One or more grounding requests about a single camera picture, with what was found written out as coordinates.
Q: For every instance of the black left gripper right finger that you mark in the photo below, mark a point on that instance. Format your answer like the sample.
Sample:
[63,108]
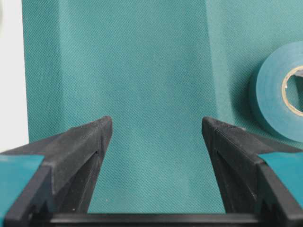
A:
[251,190]

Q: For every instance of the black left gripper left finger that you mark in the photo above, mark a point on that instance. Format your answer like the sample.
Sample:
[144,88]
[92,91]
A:
[55,174]

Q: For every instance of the white plastic case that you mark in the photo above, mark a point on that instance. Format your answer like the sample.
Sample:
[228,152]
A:
[13,96]

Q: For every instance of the green tape roll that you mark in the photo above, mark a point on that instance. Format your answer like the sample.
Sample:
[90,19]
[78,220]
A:
[267,92]

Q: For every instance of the green table cloth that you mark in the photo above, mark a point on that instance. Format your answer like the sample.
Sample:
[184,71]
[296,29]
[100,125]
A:
[156,67]

